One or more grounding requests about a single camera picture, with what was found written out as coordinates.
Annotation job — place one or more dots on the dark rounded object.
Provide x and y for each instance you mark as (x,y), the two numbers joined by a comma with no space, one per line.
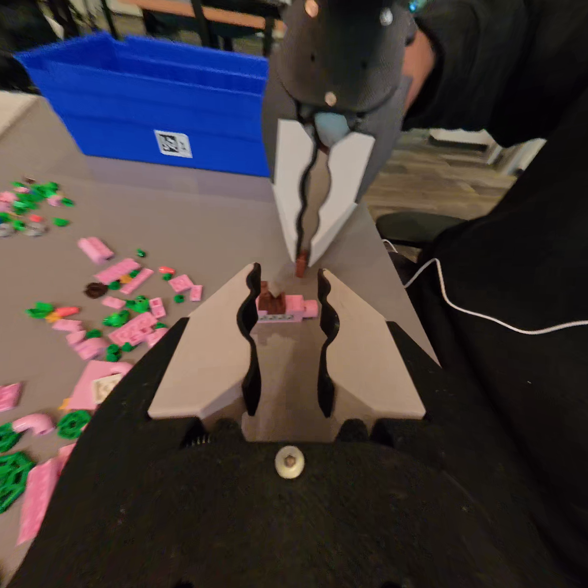
(418,228)

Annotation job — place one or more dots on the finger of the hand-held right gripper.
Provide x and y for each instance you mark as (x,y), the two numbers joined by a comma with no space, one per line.
(347,183)
(287,183)

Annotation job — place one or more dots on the pile of pink green bricks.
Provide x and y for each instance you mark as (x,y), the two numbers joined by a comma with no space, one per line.
(133,328)

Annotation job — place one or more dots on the large orange carrot piece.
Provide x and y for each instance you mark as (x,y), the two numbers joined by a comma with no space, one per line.
(66,311)

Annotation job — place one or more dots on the brown round brick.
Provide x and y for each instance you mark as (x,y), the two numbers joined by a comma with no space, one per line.
(95,290)

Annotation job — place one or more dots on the pink and brown brick assembly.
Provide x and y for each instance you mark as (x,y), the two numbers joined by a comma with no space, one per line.
(294,305)

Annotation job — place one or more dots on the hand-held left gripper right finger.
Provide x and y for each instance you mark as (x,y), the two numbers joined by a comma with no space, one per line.
(372,367)

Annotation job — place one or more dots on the white baseboard unit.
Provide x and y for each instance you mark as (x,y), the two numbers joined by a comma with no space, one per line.
(459,138)

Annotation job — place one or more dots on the blue plastic bin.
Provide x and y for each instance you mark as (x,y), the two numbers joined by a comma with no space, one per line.
(138,92)

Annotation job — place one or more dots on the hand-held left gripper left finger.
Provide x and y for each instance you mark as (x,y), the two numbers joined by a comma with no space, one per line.
(202,363)

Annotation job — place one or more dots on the person's right forearm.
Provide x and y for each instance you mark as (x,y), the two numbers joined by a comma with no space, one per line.
(496,69)

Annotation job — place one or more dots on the small brown brick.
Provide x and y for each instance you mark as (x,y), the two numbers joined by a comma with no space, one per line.
(302,265)

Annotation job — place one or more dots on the wooden table with black legs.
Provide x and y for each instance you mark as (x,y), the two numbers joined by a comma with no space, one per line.
(229,16)

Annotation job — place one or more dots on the small orange carrot piece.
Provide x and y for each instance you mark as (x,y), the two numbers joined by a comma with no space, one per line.
(166,270)

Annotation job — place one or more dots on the person's black clothed body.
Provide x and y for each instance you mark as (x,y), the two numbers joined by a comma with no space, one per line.
(528,413)

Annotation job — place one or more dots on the small heap of mixed pieces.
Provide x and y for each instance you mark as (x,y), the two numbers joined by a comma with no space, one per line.
(43,189)

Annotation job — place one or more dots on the person's right hand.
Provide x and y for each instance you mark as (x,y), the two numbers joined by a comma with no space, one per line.
(420,64)

